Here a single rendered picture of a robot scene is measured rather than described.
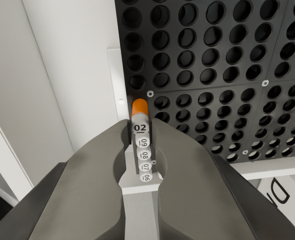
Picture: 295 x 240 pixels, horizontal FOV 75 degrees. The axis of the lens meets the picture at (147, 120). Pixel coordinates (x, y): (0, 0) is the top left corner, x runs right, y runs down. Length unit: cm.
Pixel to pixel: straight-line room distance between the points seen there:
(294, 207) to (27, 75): 38
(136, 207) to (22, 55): 176
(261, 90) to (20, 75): 19
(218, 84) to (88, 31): 13
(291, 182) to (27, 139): 34
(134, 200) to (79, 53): 165
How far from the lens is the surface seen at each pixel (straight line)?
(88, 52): 21
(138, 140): 16
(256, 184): 48
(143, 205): 187
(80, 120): 24
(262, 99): 19
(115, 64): 20
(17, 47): 19
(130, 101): 15
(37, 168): 19
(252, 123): 20
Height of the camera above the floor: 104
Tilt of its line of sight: 57 degrees down
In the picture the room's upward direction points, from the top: 170 degrees clockwise
